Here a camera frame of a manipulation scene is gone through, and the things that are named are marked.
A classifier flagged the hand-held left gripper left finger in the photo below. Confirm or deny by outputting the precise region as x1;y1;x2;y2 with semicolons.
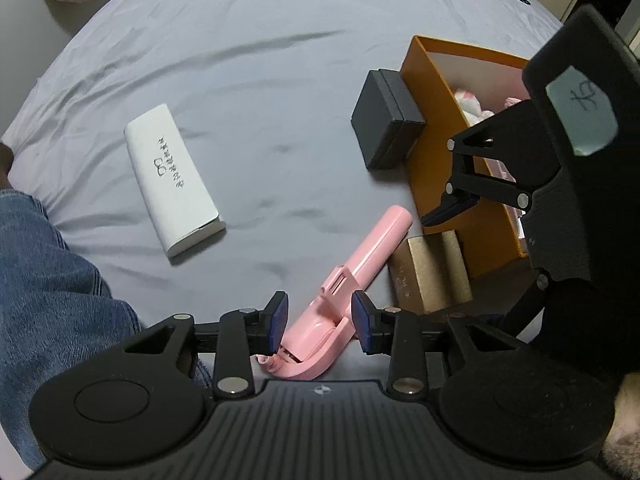
112;290;291;401

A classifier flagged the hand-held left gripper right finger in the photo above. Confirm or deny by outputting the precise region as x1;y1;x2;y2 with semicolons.
350;290;531;401

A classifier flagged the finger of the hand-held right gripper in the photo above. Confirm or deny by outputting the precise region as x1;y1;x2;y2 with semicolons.
419;100;538;229

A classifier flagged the pink selfie stick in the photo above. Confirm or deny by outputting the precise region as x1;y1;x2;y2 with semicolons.
255;205;413;381

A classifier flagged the orange cardboard box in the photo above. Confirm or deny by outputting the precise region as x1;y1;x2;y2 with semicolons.
398;35;533;279

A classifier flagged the white rabbit plush striped hat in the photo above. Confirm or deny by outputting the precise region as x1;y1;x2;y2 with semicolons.
452;87;496;126

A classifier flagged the person's right forearm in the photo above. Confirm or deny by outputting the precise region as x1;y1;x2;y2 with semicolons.
600;372;640;480

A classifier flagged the gold cardboard box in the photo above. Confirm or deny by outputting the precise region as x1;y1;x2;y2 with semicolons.
387;230;473;315

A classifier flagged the black box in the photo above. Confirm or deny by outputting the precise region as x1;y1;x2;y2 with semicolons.
350;68;427;171

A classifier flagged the white long box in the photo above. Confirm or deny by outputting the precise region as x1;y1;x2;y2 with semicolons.
124;103;227;260

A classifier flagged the person's left leg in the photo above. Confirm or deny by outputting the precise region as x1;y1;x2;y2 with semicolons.
0;142;143;471

